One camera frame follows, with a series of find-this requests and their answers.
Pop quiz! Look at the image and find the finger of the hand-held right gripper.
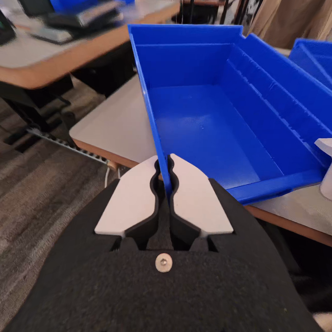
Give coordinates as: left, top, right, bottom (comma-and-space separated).
314, 138, 332, 201

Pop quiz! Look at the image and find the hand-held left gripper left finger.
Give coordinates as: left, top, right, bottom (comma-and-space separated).
94, 155, 159, 251

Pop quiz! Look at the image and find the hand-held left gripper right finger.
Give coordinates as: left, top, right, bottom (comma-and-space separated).
167, 153, 234, 251

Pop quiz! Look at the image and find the blue plastic bin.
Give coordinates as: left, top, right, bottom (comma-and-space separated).
128, 24, 332, 206
288, 38, 332, 90
49, 0, 135, 13

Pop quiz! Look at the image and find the tan coat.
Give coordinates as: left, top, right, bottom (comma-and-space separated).
247, 0, 332, 50

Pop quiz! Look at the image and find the brown wooden desk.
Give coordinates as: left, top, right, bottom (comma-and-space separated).
0, 0, 181, 90

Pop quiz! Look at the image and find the grey flat device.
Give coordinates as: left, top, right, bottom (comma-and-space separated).
29, 26, 75, 45

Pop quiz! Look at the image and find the black device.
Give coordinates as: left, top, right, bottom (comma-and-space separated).
45, 5, 124, 29

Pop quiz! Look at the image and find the grey cable tray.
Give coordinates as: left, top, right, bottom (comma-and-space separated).
27, 127, 110, 165

